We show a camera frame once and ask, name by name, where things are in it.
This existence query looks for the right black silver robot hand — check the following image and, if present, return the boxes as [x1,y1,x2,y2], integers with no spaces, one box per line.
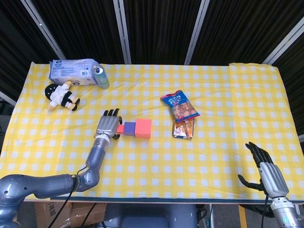
[237,142,290,199]

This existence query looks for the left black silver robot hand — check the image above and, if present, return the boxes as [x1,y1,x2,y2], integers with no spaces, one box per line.
[96,108,123,141]

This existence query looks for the purple foam cube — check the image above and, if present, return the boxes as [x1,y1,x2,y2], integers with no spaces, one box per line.
[123,122,137,137]

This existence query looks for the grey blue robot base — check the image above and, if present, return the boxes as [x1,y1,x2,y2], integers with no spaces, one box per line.
[104,203,198,228]

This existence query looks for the yellow checkered tablecloth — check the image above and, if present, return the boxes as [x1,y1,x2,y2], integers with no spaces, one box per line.
[0,61,304,201]

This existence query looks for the large red foam cube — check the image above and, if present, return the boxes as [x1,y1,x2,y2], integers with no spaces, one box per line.
[134,118,152,139]

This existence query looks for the light green drink can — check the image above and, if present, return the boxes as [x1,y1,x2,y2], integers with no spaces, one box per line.
[92,64,110,90]

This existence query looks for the yellow table leg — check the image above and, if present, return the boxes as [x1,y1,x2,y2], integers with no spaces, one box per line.
[238,205,247,228]

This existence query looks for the black white plush doll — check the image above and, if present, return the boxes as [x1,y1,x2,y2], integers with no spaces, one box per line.
[45,80,81,112]

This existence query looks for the blue white tissue pack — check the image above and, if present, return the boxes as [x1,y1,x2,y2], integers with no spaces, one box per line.
[48,58,100,86]

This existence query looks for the orange snack box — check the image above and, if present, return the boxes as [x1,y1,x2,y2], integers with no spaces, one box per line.
[172,118,195,140]

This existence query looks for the blue snack bag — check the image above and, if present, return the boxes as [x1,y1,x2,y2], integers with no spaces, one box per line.
[160,89,201,124]

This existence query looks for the brown cardboard box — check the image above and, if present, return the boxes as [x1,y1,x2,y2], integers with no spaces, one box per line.
[34,201,107,228]

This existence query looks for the black floor cable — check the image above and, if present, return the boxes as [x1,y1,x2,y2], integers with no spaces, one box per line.
[81,203,96,228]

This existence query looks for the white backdrop frame post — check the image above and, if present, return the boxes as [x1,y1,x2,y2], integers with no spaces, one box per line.
[262,17,304,65]
[184,0,210,65]
[112,0,132,65]
[20,0,67,60]

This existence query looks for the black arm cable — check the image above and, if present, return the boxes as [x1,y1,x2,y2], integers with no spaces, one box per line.
[48,192,72,228]

